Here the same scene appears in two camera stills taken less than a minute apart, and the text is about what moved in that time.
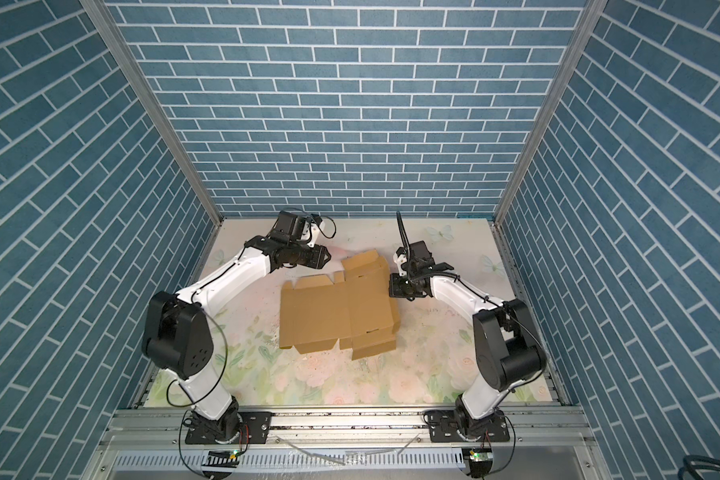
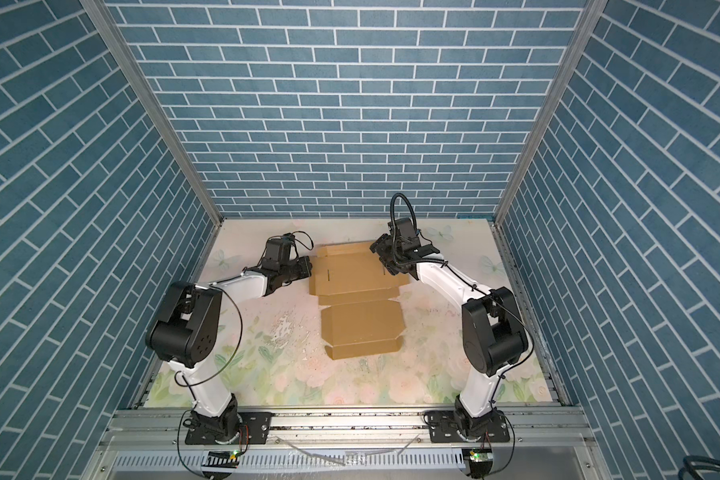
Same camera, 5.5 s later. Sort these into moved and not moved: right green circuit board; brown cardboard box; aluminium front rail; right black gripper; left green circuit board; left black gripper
Moved: left black gripper; right black gripper; brown cardboard box
Not moved: aluminium front rail; left green circuit board; right green circuit board
